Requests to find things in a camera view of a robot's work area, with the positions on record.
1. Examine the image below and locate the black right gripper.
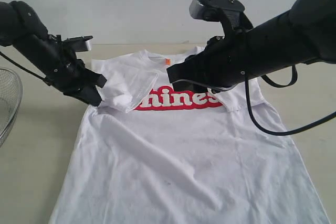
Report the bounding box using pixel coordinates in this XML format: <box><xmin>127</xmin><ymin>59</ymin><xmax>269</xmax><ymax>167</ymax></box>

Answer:
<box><xmin>167</xmin><ymin>35</ymin><xmax>252</xmax><ymax>93</ymax></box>

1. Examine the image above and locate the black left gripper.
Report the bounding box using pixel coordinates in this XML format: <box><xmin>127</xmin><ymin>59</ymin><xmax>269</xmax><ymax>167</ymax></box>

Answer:
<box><xmin>44</xmin><ymin>56</ymin><xmax>107</xmax><ymax>106</ymax></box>

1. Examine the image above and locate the white t-shirt red print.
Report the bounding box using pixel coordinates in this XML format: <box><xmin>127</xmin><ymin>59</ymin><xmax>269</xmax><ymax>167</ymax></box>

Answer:
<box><xmin>49</xmin><ymin>50</ymin><xmax>329</xmax><ymax>223</ymax></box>

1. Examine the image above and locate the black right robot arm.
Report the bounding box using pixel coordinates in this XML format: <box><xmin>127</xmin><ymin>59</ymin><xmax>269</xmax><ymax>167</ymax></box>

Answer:
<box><xmin>167</xmin><ymin>0</ymin><xmax>335</xmax><ymax>93</ymax></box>

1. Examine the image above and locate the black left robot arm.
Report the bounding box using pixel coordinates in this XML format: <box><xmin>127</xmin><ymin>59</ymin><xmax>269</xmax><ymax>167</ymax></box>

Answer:
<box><xmin>1</xmin><ymin>1</ymin><xmax>107</xmax><ymax>106</ymax></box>

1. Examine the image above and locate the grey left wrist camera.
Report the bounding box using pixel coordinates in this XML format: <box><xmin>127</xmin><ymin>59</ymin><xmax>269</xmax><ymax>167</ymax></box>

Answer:
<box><xmin>61</xmin><ymin>35</ymin><xmax>93</xmax><ymax>52</ymax></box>

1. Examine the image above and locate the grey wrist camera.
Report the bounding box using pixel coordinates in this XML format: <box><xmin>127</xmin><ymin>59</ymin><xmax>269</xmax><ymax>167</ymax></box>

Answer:
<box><xmin>189</xmin><ymin>0</ymin><xmax>245</xmax><ymax>24</ymax></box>
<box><xmin>61</xmin><ymin>35</ymin><xmax>93</xmax><ymax>52</ymax></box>

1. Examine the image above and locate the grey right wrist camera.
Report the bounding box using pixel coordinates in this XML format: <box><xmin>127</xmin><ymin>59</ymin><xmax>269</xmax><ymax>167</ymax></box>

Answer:
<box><xmin>189</xmin><ymin>0</ymin><xmax>245</xmax><ymax>24</ymax></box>

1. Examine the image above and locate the metal wire mesh basket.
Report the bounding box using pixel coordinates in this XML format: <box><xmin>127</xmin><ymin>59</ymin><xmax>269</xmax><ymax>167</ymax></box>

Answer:
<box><xmin>1</xmin><ymin>67</ymin><xmax>23</xmax><ymax>146</ymax></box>

